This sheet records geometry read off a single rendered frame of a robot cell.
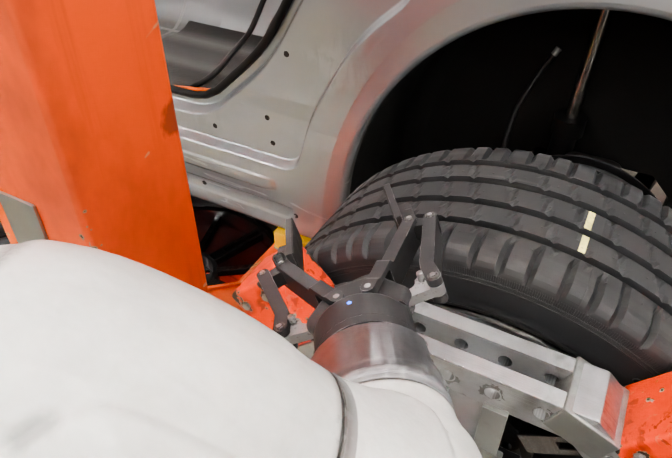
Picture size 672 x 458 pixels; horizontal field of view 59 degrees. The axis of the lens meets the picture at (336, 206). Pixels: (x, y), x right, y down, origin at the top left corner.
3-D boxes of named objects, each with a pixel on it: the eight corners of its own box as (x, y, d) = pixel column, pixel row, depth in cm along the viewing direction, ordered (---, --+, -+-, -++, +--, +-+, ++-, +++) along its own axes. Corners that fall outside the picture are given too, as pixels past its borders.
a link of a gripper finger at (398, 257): (355, 290, 46) (371, 291, 45) (402, 208, 54) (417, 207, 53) (370, 328, 47) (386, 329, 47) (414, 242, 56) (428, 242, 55)
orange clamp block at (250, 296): (347, 296, 70) (299, 238, 68) (314, 343, 64) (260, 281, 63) (312, 310, 74) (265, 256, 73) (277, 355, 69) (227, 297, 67)
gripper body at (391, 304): (330, 421, 43) (322, 337, 51) (443, 386, 42) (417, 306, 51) (292, 347, 40) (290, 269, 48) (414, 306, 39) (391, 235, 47)
